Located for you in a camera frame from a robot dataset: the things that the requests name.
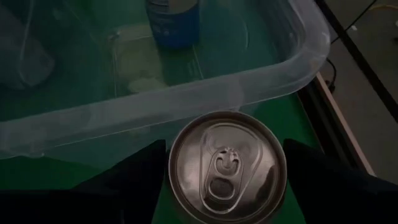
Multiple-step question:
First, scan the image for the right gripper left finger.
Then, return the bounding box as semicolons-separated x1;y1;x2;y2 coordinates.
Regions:
0;139;167;224

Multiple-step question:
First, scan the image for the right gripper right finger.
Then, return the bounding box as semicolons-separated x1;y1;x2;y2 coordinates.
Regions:
283;139;398;224

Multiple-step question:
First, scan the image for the silver soda can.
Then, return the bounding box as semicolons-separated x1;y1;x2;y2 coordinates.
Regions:
167;110;289;224

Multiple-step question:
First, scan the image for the clear plastic bin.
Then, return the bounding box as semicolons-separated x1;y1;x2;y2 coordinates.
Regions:
0;0;332;161

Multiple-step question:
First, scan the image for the silver can pair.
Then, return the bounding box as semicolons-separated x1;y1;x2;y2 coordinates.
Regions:
145;0;201;50

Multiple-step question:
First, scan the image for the green table mat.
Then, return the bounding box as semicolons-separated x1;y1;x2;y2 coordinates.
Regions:
0;0;324;224

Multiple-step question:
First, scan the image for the black metal rig frame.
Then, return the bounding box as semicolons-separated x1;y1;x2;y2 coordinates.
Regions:
297;90;361;175

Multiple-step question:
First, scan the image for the long black floor cable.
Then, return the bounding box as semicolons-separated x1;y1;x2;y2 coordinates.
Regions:
325;0;379;94

